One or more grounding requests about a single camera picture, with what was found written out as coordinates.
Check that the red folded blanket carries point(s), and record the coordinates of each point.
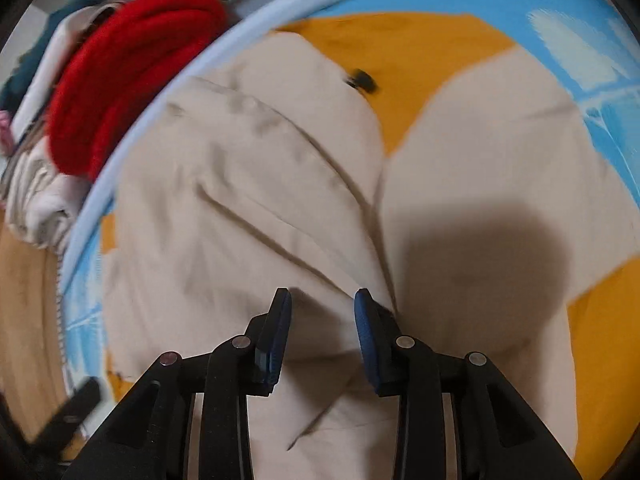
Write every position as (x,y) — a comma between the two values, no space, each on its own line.
(125,60)

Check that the beige and mustard hooded jacket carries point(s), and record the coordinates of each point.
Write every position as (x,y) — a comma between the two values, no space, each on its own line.
(250,185)

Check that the white fluffy blanket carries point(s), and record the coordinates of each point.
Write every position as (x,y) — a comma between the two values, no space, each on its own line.
(35,200)

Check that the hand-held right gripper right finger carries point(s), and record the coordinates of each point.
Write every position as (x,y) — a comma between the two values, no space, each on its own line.
(367,340)

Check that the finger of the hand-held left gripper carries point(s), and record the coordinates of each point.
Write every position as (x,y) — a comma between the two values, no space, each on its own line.
(75,405)

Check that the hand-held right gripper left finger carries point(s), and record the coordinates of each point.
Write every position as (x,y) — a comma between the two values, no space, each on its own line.
(275,340)

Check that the white and pink garment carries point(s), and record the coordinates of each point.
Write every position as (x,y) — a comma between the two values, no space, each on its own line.
(5,130)

